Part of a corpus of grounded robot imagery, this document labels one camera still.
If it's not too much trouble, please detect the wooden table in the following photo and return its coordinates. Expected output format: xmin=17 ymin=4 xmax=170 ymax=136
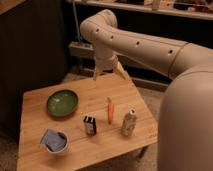
xmin=17 ymin=74 xmax=157 ymax=171

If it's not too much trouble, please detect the green ceramic bowl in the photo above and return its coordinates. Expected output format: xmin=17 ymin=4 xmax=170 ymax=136
xmin=46 ymin=89 xmax=79 ymax=117

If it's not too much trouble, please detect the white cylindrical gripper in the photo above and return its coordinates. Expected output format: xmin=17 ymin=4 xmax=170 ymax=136
xmin=93 ymin=55 xmax=126 ymax=81

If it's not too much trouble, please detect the grey metal pole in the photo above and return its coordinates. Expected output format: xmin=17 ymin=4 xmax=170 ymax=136
xmin=72 ymin=0 xmax=82 ymax=43

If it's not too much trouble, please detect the cluttered wall shelf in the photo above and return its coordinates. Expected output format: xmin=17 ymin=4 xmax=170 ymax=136
xmin=66 ymin=0 xmax=213 ymax=21

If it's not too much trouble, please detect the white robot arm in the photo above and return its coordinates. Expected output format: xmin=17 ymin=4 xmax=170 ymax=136
xmin=80 ymin=9 xmax=213 ymax=171

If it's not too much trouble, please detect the small dark juice carton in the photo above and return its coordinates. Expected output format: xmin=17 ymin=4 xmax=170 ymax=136
xmin=83 ymin=116 xmax=97 ymax=136

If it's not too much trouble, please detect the orange toy carrot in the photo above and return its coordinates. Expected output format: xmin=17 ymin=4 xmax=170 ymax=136
xmin=107 ymin=97 xmax=114 ymax=124

